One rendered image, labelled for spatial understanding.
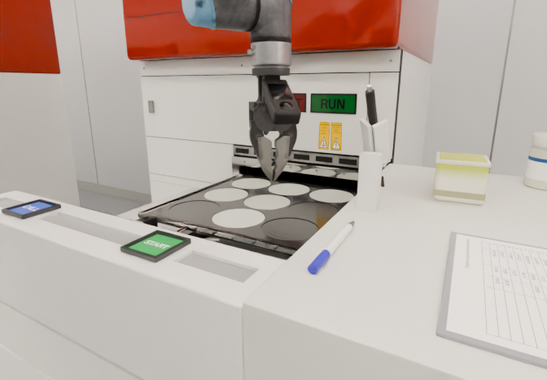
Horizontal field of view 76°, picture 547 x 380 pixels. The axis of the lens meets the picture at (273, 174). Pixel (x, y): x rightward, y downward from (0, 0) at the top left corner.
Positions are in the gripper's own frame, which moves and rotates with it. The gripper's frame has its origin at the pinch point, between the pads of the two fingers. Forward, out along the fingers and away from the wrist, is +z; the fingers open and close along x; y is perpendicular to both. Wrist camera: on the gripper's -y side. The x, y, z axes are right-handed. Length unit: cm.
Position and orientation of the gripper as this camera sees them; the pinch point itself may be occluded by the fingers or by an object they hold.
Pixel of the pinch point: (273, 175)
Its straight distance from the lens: 68.6
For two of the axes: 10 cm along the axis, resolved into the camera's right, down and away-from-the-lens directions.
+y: -2.3, -2.4, 9.4
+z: 0.0, 9.7, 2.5
